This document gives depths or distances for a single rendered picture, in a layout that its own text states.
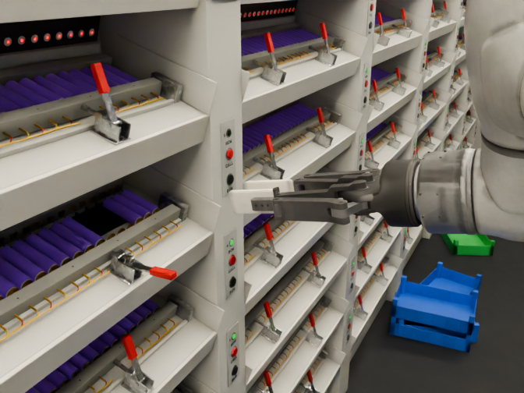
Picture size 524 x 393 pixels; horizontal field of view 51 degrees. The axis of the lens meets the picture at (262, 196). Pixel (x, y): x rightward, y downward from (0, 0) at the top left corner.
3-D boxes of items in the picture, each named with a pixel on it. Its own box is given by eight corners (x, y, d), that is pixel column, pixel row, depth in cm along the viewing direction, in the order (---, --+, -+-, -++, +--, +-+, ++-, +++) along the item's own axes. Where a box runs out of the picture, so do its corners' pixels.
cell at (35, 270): (9, 254, 70) (46, 279, 68) (-3, 260, 68) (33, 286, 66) (10, 243, 69) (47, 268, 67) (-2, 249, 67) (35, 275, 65)
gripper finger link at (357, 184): (371, 210, 63) (369, 215, 62) (279, 217, 67) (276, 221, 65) (366, 178, 62) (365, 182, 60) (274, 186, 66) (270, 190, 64)
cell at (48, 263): (23, 248, 71) (58, 272, 70) (11, 253, 70) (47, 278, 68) (23, 237, 71) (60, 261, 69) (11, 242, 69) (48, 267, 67)
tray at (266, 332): (342, 270, 161) (359, 232, 154) (240, 401, 111) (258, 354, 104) (284, 237, 167) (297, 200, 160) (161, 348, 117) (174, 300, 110)
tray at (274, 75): (355, 74, 140) (374, 21, 133) (235, 127, 90) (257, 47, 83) (287, 45, 146) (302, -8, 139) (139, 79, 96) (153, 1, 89)
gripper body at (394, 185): (427, 149, 62) (350, 154, 67) (409, 171, 55) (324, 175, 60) (433, 210, 64) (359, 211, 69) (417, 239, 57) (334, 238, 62)
